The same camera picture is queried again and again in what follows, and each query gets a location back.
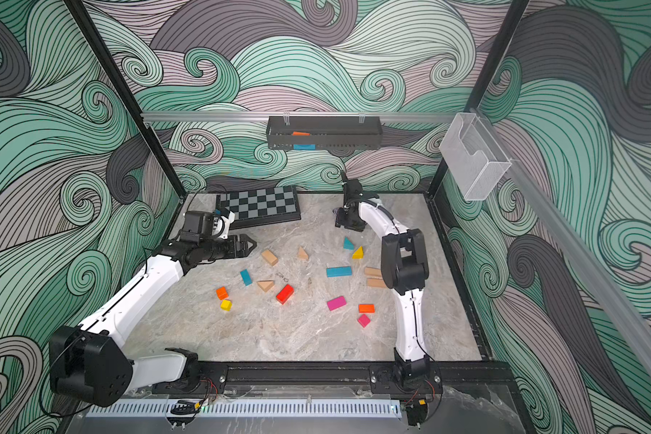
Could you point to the black grey chessboard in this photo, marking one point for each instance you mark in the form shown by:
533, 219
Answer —
261, 207

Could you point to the teal long block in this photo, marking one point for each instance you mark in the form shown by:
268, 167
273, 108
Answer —
337, 272

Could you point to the clear acrylic holder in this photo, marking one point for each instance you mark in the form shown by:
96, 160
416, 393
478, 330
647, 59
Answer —
474, 156

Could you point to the wooden long block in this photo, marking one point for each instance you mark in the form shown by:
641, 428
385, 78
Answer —
373, 273
377, 283

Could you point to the wooden rectangular block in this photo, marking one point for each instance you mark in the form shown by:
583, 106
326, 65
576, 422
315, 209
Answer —
270, 257

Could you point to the teal triangle block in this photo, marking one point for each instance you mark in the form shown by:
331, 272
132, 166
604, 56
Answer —
348, 245

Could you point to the black wall tray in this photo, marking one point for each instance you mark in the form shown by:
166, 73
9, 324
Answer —
340, 135

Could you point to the red rectangular block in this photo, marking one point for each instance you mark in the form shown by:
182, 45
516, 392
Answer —
285, 294

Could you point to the yellow cube block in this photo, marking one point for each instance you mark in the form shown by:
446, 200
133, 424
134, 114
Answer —
226, 305

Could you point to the teal small block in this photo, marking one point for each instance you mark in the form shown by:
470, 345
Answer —
246, 277

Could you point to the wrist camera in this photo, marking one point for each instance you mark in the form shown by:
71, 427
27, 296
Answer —
204, 226
352, 189

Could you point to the orange cube block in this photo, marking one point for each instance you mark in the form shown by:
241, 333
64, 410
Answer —
222, 293

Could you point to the magenta small cube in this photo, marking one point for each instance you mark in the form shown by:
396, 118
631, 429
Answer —
364, 320

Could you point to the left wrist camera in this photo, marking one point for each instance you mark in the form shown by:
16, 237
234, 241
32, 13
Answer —
204, 226

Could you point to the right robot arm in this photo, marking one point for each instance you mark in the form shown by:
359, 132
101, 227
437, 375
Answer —
404, 268

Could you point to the white perforated cable duct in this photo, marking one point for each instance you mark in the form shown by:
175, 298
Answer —
258, 408

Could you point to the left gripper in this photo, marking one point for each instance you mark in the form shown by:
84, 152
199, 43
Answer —
242, 246

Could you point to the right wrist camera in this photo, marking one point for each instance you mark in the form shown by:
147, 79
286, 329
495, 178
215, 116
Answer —
352, 189

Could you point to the magenta rectangular block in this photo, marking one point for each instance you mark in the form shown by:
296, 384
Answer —
336, 303

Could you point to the aluminium wall rail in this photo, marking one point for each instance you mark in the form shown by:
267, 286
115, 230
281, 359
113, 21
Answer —
263, 116

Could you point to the small wooden triangle block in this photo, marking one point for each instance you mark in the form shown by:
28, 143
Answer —
302, 254

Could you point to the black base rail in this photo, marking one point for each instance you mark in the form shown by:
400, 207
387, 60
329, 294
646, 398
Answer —
376, 377

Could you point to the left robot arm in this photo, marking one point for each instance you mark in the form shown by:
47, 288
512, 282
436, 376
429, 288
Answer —
87, 361

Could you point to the yellow triangle block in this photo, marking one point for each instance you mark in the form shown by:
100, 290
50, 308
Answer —
358, 253

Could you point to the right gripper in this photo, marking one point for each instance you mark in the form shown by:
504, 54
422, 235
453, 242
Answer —
345, 220

